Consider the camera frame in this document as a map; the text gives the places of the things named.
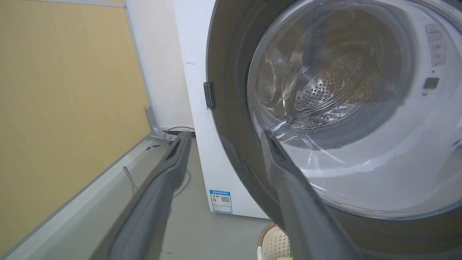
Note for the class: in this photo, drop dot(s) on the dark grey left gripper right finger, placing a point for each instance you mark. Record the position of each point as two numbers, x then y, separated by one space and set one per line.
310 220

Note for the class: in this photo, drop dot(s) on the round glass washing machine door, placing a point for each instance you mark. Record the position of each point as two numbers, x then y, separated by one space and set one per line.
231 144

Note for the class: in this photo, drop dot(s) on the white front-load washing machine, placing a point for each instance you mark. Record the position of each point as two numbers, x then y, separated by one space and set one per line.
213 155

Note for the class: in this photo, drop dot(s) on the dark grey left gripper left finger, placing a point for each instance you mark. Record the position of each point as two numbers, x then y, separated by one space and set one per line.
151 213

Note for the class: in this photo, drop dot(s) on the blue energy label sticker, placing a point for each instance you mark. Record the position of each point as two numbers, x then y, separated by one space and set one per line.
221 201

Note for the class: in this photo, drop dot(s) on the cream perforated laundry basket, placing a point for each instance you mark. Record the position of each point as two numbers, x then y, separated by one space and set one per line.
276 245

